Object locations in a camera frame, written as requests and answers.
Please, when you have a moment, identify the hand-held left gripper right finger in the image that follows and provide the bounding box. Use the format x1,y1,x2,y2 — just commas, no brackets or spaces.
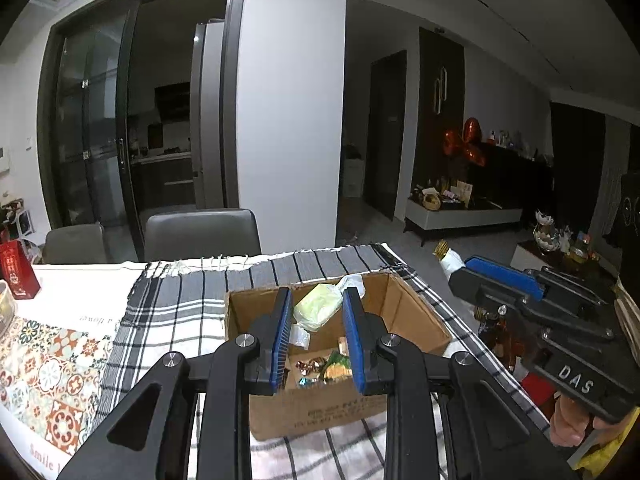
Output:
342,287,576,480

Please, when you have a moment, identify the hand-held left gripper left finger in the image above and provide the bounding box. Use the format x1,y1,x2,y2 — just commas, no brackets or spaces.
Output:
57,287,293,480

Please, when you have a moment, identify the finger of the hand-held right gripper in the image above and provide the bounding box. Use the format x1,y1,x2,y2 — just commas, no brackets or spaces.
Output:
448,267,533,318
464,255,544,302

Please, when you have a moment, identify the pale green snack packet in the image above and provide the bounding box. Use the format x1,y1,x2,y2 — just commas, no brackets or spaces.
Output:
292,275,366,333

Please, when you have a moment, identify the cardboard box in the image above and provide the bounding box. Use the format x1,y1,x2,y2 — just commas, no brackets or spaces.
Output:
225,271,453,440

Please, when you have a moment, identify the person's right hand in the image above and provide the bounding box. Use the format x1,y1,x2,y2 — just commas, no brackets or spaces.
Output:
550,392,608,447

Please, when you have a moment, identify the brown glass bottle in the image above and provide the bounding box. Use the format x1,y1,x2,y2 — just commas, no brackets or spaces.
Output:
475,310,516,371

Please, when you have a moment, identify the lotus flower ornament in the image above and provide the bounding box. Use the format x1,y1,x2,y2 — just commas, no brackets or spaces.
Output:
532,210,558,251

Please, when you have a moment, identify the white low cabinet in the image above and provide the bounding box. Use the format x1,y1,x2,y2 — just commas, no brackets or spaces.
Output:
404,195,523,247

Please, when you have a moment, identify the dark wooden sideboard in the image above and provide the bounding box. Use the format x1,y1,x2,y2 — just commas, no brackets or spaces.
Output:
467,140,556,233

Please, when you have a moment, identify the black white checkered cloth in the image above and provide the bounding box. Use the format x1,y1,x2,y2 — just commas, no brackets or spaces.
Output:
92,242,551,480

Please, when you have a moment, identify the dark television screen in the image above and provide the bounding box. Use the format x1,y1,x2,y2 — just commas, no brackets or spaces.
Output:
550,101,608,241

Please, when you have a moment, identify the grey chair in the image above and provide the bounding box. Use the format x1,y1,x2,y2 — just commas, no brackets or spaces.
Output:
144,208,262,262
42,223,107,265

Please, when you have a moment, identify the white bin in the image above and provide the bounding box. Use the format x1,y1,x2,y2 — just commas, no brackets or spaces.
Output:
342,157,365,198

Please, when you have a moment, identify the dark door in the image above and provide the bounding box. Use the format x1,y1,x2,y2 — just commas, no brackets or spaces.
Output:
367,50,407,221

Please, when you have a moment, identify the tall dark wardrobe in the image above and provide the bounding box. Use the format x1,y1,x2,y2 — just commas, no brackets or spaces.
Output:
410,27,466,196

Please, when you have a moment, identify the tile patterned table cover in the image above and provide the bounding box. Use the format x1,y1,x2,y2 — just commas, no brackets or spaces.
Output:
0,260,151,476

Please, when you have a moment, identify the grey refrigerator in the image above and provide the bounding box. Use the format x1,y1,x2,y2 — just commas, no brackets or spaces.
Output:
190,20,226,211

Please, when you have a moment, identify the red gift box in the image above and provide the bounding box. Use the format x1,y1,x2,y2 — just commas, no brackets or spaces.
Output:
0,240,42,301

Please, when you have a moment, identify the clear plastic container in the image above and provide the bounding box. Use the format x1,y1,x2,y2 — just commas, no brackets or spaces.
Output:
0,280,15,336

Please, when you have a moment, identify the sliding glass door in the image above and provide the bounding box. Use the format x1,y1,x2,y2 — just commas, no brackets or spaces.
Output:
37,10,141,261

